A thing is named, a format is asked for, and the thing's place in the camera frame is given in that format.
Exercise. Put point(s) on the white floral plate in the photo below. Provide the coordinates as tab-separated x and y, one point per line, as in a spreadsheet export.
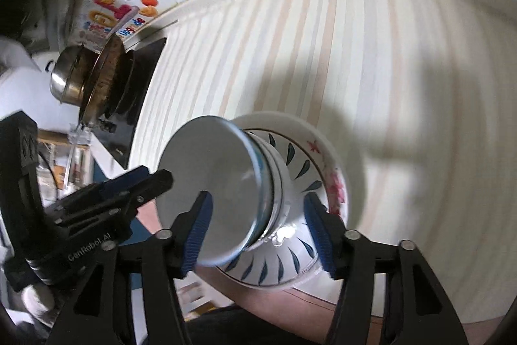
336	171

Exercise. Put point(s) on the colourful printed package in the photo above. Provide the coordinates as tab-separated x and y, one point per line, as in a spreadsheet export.
105	5

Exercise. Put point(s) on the plain white bowl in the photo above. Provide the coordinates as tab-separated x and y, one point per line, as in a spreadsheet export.
278	183

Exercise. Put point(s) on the white bowl with blue rim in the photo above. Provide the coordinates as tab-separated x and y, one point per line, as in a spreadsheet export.
210	175

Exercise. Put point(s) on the black stove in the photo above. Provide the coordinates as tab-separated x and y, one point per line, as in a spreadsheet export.
135	114

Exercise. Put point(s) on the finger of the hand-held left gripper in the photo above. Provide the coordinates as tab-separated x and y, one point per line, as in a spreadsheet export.
151	187
125	181

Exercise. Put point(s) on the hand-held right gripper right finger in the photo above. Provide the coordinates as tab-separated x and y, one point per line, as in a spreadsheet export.
319	238

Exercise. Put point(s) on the brown pan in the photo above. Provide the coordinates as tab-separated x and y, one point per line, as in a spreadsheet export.
107	74

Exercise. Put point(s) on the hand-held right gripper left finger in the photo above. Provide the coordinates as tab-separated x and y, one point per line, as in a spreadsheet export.
198	232

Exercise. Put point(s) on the blue striped white bowl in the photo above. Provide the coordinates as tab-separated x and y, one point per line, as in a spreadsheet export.
297	177

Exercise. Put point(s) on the person's left hand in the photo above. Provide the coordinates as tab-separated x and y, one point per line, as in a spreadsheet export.
36	302

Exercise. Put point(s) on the steel pot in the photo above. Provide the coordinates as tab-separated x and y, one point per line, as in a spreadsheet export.
68	74

